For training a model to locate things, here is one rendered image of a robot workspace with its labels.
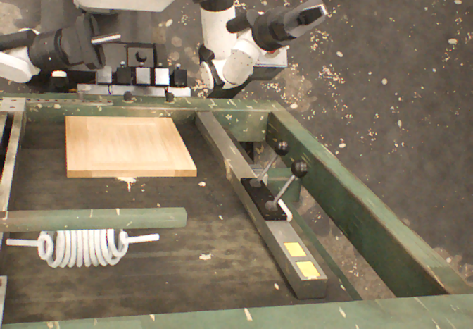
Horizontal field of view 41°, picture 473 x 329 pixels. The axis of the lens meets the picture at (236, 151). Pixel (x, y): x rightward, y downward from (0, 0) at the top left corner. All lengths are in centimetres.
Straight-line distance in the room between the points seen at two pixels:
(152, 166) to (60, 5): 135
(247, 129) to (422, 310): 115
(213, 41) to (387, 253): 73
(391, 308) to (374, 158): 222
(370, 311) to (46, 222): 48
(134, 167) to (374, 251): 60
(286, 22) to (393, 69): 203
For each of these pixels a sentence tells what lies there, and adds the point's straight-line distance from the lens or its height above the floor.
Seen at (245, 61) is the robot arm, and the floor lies 139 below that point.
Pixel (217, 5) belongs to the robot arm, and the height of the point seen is 129.
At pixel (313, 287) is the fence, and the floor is 171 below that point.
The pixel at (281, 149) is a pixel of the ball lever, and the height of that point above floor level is 146.
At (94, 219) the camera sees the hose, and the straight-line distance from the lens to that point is 80.
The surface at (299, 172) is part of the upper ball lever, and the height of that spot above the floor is 156.
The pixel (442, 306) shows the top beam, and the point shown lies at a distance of 103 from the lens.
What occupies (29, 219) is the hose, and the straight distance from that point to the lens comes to 80.
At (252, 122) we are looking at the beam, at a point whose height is 88.
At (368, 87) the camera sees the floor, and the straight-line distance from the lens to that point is 324.
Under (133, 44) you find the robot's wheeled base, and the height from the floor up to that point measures 19.
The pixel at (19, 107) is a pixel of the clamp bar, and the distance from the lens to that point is 182.
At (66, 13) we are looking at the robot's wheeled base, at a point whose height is 17.
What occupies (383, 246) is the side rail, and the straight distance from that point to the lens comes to 136.
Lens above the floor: 277
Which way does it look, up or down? 72 degrees down
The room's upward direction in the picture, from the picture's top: 59 degrees clockwise
